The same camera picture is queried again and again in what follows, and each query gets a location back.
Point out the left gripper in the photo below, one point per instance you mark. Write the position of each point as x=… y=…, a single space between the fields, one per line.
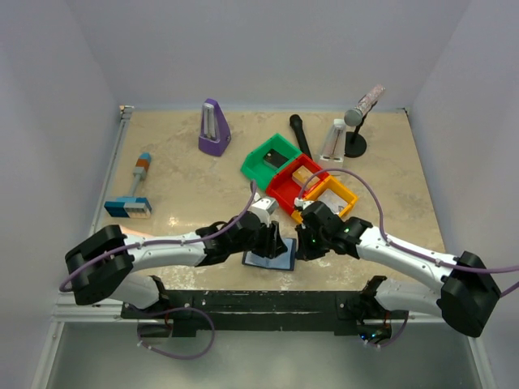
x=267 y=240

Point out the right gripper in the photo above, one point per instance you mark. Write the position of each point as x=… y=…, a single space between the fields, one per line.
x=305 y=241

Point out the blue card holder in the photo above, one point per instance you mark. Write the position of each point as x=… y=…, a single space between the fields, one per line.
x=283 y=262

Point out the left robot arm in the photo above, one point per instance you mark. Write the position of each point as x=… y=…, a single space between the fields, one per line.
x=109 y=263

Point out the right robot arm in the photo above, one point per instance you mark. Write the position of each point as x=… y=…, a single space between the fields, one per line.
x=458 y=289

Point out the cards in orange bin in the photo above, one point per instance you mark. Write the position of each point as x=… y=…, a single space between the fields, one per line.
x=333 y=201

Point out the tan card in red bin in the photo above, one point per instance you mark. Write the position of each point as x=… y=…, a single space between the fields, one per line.
x=303 y=176

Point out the black card in green bin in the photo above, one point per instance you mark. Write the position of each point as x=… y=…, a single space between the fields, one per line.
x=273 y=159

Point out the red bin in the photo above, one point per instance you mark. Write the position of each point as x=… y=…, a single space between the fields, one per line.
x=284 y=188

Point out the orange bin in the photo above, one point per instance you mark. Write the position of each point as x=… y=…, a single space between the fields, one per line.
x=330 y=182

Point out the green bin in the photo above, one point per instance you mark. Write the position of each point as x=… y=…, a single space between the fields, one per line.
x=253 y=166

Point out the clear metronome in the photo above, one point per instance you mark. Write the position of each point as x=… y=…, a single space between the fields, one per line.
x=332 y=152

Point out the black microphone stand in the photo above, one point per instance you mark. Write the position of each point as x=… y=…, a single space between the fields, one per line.
x=355 y=144

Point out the purple metronome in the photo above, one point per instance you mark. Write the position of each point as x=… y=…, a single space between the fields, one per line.
x=214 y=136

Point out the black microphone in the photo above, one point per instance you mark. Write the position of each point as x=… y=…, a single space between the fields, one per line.
x=296 y=126

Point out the silver microphone on stand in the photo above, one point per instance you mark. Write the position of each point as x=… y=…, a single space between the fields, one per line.
x=365 y=104

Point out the blue grey toy tool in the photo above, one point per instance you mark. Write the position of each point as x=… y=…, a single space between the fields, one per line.
x=131 y=206

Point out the pink cylinder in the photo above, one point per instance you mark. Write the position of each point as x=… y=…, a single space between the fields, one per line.
x=128 y=231

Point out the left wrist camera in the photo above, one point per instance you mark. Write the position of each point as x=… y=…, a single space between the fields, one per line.
x=263 y=208

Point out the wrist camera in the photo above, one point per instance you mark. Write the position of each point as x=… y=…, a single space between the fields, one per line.
x=301 y=204
x=263 y=208

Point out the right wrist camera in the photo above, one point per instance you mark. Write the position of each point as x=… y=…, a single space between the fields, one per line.
x=301 y=204

